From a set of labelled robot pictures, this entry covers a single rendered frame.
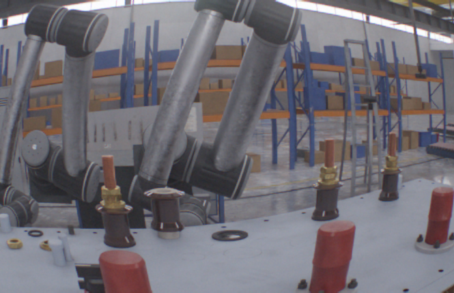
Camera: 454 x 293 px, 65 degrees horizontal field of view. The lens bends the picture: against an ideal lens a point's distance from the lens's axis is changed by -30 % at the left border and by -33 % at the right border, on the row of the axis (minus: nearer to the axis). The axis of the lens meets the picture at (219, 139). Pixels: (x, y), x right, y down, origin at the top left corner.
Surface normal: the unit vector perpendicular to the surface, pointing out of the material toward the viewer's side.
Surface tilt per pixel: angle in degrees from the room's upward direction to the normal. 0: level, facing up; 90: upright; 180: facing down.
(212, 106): 90
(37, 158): 66
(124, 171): 90
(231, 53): 90
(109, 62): 90
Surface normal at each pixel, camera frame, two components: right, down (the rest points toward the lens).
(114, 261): -0.04, -0.98
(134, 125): 0.33, 0.10
